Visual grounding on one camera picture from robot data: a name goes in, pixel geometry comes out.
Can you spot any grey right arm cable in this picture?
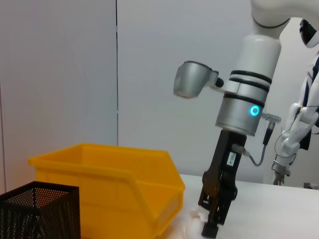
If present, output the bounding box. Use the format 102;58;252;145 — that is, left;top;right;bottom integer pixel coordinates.
231;112;282;166

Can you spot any white humanoid robot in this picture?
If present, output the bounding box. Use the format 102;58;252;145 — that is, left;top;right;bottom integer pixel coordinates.
271;18;319;186

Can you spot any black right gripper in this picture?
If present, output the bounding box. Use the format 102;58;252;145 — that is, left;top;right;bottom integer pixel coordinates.
198;129;247;237

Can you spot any black mesh pen holder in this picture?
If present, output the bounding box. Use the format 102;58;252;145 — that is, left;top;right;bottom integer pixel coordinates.
0;181;81;239

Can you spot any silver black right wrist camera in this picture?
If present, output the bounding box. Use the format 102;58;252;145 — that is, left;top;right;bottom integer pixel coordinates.
173;61;225;100

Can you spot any white paper ball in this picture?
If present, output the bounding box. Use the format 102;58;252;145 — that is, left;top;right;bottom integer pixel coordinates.
174;208;212;239

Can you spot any yellow plastic bin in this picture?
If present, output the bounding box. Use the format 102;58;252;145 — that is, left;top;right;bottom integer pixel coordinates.
27;143;186;237

